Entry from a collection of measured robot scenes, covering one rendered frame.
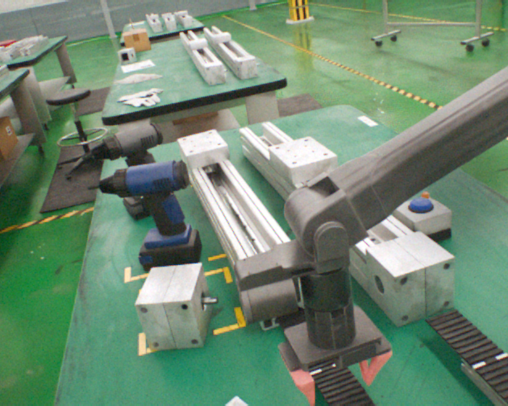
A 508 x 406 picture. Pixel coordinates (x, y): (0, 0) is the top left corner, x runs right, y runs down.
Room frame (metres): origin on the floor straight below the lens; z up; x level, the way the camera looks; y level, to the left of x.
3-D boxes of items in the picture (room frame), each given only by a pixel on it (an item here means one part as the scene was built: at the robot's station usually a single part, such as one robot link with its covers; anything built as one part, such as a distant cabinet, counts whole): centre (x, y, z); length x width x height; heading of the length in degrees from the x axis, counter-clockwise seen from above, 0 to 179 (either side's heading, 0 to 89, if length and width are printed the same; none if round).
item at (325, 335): (0.46, -0.06, 0.92); 0.10 x 0.07 x 0.07; 102
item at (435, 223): (0.82, -0.31, 0.81); 0.10 x 0.08 x 0.06; 102
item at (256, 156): (1.07, -0.13, 0.82); 0.80 x 0.10 x 0.09; 12
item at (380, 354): (0.46, -0.09, 0.85); 0.07 x 0.07 x 0.09; 12
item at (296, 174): (1.07, -0.13, 0.87); 0.16 x 0.11 x 0.07; 12
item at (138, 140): (1.17, 0.29, 0.89); 0.20 x 0.08 x 0.22; 117
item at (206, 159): (1.27, 0.11, 0.87); 0.16 x 0.11 x 0.07; 12
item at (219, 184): (1.03, 0.06, 0.82); 0.80 x 0.10 x 0.09; 12
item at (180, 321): (0.67, 0.15, 0.83); 0.11 x 0.10 x 0.10; 81
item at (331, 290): (0.46, -0.06, 0.98); 0.07 x 0.06 x 0.07; 97
